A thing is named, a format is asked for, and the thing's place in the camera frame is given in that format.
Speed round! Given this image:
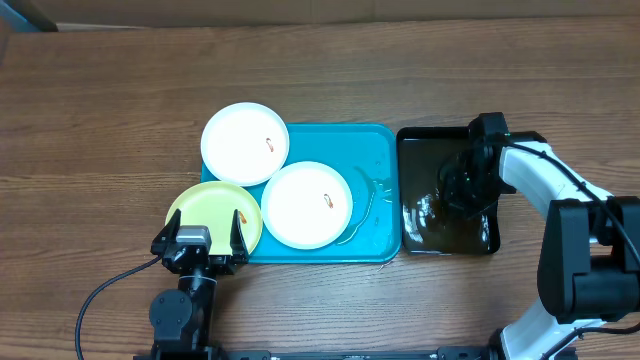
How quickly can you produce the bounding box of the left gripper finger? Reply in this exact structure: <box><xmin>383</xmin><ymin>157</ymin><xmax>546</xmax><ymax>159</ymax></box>
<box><xmin>230</xmin><ymin>209</ymin><xmax>249</xmax><ymax>264</ymax></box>
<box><xmin>150</xmin><ymin>209</ymin><xmax>181</xmax><ymax>255</ymax></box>

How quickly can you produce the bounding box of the yellow plate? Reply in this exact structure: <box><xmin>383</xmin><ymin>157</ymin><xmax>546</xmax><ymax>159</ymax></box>
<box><xmin>165</xmin><ymin>181</ymin><xmax>263</xmax><ymax>255</ymax></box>

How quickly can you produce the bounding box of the white plate with stain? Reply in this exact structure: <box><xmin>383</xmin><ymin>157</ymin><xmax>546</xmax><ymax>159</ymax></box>
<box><xmin>261</xmin><ymin>161</ymin><xmax>354</xmax><ymax>250</ymax></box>

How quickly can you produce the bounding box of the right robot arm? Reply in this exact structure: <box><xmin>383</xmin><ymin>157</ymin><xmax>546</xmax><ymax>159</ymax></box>
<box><xmin>437</xmin><ymin>132</ymin><xmax>639</xmax><ymax>359</ymax></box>

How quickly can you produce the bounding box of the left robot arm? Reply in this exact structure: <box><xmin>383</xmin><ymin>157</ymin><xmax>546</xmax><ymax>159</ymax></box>
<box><xmin>149</xmin><ymin>210</ymin><xmax>249</xmax><ymax>360</ymax></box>

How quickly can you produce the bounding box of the black water tray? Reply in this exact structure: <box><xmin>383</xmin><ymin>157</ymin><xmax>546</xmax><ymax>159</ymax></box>
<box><xmin>396</xmin><ymin>127</ymin><xmax>501</xmax><ymax>255</ymax></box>

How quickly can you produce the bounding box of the white plate upper left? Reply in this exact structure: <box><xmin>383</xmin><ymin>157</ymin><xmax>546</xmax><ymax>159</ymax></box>
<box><xmin>200</xmin><ymin>102</ymin><xmax>290</xmax><ymax>187</ymax></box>

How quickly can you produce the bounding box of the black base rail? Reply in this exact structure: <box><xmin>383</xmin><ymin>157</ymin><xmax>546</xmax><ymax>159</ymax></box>
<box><xmin>133</xmin><ymin>346</ymin><xmax>500</xmax><ymax>360</ymax></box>

